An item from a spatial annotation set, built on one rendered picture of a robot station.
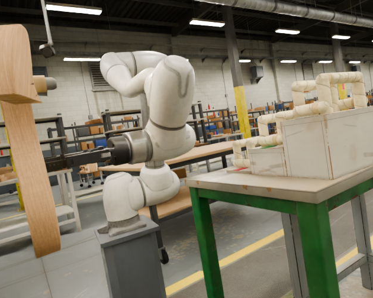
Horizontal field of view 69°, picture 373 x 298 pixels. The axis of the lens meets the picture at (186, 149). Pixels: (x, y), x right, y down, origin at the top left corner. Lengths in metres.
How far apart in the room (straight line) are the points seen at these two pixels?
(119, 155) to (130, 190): 0.66
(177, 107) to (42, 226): 0.38
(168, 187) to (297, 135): 0.77
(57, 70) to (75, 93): 1.08
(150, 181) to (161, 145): 0.65
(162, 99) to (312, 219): 0.46
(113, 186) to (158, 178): 0.21
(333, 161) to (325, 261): 0.25
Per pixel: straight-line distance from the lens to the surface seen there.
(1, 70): 0.43
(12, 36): 0.44
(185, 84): 0.66
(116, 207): 1.34
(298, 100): 0.87
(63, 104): 11.91
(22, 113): 0.56
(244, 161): 1.06
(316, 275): 0.80
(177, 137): 0.73
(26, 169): 0.53
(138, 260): 1.38
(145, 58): 1.23
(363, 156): 0.92
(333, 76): 0.86
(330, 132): 0.80
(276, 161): 0.91
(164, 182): 1.37
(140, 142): 0.71
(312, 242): 0.77
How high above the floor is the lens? 1.11
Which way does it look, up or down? 3 degrees down
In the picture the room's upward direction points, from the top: 9 degrees counter-clockwise
